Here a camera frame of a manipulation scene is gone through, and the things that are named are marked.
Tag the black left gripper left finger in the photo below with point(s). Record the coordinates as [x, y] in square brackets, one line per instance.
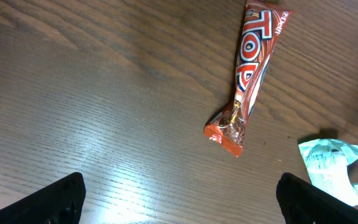
[59, 202]

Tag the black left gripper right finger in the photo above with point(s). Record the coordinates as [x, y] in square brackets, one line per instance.
[302, 203]

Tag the teal wrapper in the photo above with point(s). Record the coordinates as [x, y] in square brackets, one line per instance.
[326, 161]

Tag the orange brown chocolate bar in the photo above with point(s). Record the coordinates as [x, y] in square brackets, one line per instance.
[263, 24]

